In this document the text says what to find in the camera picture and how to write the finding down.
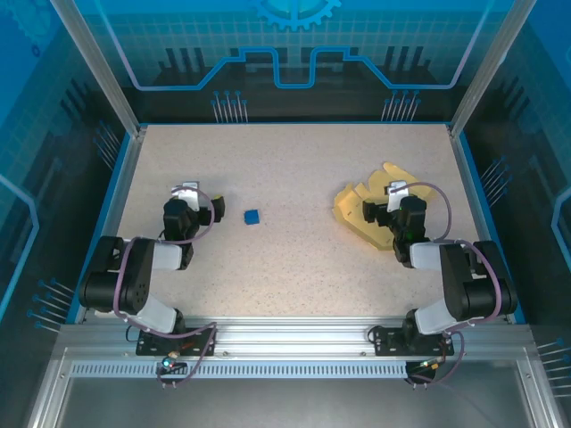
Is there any yellow paper box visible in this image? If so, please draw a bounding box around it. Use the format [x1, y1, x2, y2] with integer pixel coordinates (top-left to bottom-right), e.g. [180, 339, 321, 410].
[333, 162, 432, 253]

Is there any small connector board with LED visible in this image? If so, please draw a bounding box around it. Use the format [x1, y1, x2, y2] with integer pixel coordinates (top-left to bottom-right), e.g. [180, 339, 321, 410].
[412, 356, 447, 374]
[155, 351, 186, 374]

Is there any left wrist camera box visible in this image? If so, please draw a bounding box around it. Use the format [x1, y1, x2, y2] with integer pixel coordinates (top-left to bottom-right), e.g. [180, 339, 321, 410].
[171, 180, 201, 210]

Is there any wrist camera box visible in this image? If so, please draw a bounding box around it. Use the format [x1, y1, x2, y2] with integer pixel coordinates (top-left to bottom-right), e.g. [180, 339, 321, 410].
[171, 180, 201, 210]
[385, 180, 410, 213]

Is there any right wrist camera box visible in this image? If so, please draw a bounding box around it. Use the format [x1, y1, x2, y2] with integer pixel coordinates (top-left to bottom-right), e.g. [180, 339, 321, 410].
[385, 180, 410, 213]

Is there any aluminium side rail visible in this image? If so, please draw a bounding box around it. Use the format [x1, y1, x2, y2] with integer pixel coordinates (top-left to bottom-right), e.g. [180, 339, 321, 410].
[447, 124, 530, 325]
[73, 126, 149, 325]

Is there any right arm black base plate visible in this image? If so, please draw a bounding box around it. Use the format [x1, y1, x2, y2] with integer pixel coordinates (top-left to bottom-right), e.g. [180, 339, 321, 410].
[369, 326, 457, 357]

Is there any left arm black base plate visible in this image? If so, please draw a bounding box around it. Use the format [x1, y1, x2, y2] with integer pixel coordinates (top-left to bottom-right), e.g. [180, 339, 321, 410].
[136, 327, 219, 357]

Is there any aluminium mounting rail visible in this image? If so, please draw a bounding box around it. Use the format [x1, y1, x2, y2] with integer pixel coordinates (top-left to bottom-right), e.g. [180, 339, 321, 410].
[57, 317, 534, 363]

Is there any aluminium frame post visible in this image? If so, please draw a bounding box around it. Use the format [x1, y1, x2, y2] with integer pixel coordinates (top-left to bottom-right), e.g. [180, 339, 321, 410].
[48, 0, 149, 137]
[447, 0, 540, 138]

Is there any slotted grey cable duct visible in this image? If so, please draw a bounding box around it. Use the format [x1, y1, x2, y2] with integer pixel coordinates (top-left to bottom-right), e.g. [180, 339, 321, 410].
[70, 361, 410, 379]

